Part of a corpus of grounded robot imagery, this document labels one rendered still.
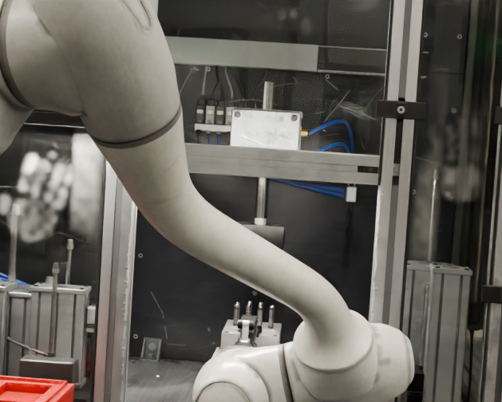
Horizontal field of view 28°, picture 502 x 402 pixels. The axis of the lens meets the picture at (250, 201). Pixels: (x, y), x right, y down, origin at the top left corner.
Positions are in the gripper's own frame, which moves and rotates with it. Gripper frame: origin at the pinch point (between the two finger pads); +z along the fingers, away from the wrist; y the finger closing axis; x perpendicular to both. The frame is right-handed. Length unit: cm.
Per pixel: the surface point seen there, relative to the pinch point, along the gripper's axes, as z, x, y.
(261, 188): 6.3, 0.1, 26.1
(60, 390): -23.2, 25.6, -3.8
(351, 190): 27.6, -15.9, 26.1
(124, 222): -13.9, 19.3, 20.4
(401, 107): -14.0, -21.2, 40.1
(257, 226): 4.2, 0.3, 19.8
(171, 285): 29.2, 17.9, 5.2
